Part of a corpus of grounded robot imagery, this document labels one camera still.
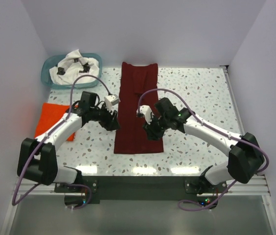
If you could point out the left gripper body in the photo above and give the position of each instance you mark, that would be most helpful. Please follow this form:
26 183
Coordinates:
109 120

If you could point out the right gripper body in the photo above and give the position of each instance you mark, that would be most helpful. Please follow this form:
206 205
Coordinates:
154 127

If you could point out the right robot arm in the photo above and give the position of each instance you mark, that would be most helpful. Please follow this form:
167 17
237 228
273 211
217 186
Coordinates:
244 157

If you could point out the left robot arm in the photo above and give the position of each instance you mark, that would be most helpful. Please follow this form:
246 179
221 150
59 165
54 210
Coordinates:
38 160

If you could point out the folded orange t-shirt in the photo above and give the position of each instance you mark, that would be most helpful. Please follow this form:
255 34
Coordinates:
50 115

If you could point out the white t-shirt with black print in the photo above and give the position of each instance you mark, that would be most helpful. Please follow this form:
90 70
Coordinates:
73 66

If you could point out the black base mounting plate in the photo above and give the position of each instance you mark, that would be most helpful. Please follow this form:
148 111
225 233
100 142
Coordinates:
138 188

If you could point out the teal plastic basket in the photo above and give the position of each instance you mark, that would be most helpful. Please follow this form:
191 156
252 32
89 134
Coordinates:
53 60

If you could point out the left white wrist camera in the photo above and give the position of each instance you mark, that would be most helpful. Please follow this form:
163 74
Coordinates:
111 100

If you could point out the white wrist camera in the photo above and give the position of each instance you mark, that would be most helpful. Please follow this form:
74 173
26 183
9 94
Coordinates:
144 111
111 100

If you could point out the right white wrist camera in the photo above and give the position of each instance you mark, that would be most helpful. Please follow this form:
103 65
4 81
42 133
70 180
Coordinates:
144 111

